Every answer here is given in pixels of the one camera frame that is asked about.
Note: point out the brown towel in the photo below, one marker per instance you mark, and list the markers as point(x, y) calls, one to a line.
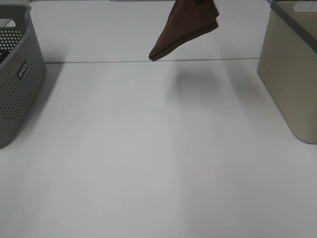
point(185, 22)

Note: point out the beige plastic storage bin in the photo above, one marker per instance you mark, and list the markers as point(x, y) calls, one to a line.
point(288, 64)

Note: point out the grey perforated plastic basket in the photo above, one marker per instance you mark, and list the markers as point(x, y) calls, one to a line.
point(22, 69)

